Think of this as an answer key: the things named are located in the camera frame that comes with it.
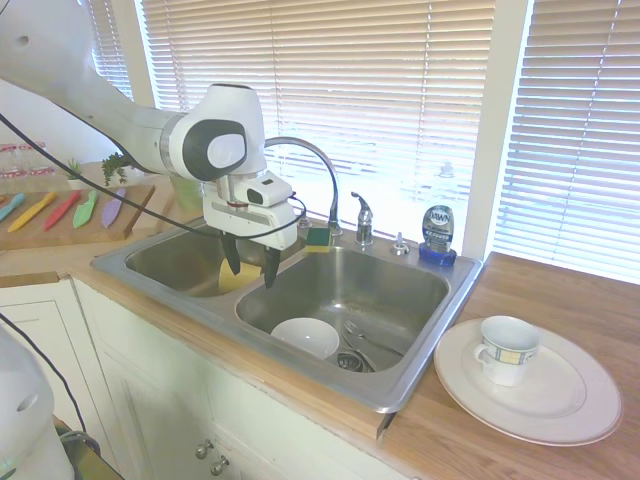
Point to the wide white window blind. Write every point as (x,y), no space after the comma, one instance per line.
(375,75)

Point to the metal fork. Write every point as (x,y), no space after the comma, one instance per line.
(367,337)

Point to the chrome sink sprayer cap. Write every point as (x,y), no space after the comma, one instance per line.
(399,244)

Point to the pale green cup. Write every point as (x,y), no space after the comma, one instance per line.
(186,192)

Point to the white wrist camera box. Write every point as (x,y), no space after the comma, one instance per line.
(262,191)

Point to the metal cabinet knob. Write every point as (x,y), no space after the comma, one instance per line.
(219,466)
(204,449)

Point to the glass jars with red pattern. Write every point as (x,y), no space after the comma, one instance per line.
(25,160)

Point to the teal knife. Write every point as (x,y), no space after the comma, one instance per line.
(11,206)

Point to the white bowl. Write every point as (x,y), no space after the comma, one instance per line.
(306,337)

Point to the white kitchen cabinet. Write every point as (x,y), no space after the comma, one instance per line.
(150,375)

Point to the yellow cloth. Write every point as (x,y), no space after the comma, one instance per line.
(245,277)

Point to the yellow green sponge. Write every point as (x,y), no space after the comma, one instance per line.
(318,241)

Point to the chrome gooseneck faucet spout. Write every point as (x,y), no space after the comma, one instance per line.
(327,170)

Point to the stainless steel double sink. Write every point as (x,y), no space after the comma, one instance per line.
(350,280)

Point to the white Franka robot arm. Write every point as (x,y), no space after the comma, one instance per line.
(125,127)

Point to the red knife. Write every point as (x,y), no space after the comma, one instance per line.
(62,210)

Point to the wooden cutting board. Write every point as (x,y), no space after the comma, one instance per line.
(60,232)

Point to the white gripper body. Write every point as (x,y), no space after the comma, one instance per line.
(240,220)

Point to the white patterned cup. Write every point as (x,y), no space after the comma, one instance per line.
(507,352)

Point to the small potted plant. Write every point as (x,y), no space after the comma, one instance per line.
(75,172)
(114,167)

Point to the green knife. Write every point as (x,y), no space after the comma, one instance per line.
(85,210)

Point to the blue dish soap bottle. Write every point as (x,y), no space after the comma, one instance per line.
(438,230)

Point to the purple knife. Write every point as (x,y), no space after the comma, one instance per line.
(114,207)

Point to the narrow white window blind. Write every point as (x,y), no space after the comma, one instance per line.
(112,45)

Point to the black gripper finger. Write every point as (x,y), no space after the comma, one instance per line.
(271,267)
(231,255)

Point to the white dinner plate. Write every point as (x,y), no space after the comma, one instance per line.
(550,400)

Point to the sink drain strainer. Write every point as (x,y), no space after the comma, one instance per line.
(356,362)

